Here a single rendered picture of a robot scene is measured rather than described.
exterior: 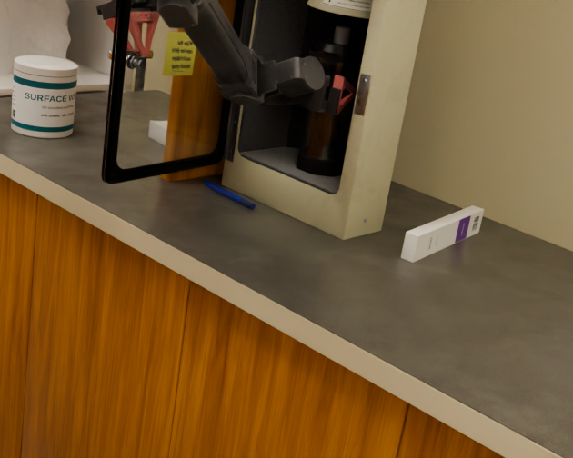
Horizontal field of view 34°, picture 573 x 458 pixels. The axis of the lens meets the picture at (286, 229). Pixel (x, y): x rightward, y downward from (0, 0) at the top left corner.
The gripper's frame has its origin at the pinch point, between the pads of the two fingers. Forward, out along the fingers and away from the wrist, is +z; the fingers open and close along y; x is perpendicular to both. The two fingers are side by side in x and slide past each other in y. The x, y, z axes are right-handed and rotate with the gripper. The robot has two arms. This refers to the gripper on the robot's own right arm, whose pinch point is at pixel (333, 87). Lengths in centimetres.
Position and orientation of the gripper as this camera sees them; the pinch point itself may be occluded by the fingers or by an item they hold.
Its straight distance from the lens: 177.4
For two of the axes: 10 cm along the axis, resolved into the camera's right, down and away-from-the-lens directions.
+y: -7.4, -3.2, 6.0
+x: -1.7, 9.4, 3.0
